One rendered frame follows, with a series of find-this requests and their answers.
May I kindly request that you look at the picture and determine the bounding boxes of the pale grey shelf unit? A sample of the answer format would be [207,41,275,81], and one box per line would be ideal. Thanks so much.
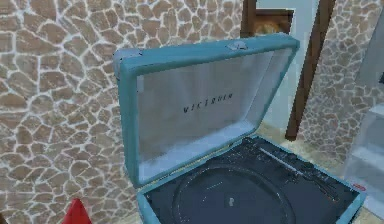
[343,13,384,219]

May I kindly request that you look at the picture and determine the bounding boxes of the cyan portable record player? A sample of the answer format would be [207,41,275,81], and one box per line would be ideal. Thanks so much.
[113,32,368,224]

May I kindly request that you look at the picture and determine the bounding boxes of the brown wooden framed picture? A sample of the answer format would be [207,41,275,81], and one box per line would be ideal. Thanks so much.
[253,8,295,36]

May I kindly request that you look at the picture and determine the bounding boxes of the red pointed object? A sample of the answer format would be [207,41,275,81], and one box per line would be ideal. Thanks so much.
[61,198,93,224]

